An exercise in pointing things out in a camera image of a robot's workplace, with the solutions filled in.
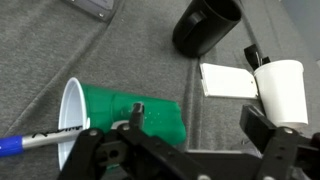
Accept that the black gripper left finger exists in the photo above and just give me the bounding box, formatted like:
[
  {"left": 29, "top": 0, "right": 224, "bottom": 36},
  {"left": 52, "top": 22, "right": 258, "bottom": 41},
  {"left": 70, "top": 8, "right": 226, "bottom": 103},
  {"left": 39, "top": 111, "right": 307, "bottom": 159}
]
[{"left": 129, "top": 102, "right": 146, "bottom": 131}]

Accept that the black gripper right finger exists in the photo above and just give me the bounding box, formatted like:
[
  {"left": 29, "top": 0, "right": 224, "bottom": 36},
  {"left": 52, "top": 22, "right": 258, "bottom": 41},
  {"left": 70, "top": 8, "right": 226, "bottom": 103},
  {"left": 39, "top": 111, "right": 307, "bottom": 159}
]
[{"left": 239, "top": 104, "right": 279, "bottom": 154}]

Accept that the green plastic cup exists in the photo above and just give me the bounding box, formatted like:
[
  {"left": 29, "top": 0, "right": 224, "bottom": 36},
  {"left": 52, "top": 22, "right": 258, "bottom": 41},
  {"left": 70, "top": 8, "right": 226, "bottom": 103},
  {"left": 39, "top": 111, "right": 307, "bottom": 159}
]
[{"left": 57, "top": 77, "right": 187, "bottom": 171}]

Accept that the blue cap silver marker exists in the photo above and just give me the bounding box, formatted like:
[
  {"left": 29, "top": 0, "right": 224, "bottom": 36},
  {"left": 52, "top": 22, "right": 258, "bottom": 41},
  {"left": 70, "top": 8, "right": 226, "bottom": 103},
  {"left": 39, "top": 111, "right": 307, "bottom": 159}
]
[{"left": 0, "top": 124, "right": 85, "bottom": 158}]

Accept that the white paper cup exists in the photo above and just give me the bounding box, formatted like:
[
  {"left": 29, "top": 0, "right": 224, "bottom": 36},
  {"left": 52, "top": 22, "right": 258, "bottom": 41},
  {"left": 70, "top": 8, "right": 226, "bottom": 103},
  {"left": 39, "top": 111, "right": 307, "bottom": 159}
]
[{"left": 253, "top": 59, "right": 310, "bottom": 130}]

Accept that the white notepad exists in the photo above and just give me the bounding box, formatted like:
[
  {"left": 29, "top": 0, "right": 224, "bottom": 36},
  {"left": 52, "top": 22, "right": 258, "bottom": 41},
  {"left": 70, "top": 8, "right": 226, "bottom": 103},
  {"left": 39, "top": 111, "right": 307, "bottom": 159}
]
[{"left": 199, "top": 62, "right": 260, "bottom": 100}]

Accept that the grey tablecloth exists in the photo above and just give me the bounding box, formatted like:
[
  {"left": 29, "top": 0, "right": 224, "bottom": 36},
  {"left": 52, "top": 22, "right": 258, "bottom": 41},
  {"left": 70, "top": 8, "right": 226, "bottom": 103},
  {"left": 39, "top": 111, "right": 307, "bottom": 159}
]
[{"left": 0, "top": 0, "right": 320, "bottom": 180}]

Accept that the black binder clip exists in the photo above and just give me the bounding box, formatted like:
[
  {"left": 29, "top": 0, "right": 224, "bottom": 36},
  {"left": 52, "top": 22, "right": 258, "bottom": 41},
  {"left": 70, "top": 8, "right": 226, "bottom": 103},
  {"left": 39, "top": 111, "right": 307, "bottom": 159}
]
[{"left": 243, "top": 43, "right": 272, "bottom": 72}]

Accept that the black mug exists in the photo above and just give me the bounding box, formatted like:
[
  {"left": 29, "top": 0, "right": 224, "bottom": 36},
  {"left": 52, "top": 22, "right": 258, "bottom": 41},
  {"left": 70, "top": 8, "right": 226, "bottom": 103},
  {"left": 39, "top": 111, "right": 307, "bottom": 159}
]
[{"left": 172, "top": 0, "right": 243, "bottom": 58}]

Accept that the clear plastic box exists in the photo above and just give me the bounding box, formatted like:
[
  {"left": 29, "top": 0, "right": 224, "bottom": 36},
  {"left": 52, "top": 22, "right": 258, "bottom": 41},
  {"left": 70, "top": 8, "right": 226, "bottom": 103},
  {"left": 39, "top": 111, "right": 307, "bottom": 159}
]
[{"left": 61, "top": 0, "right": 115, "bottom": 23}]

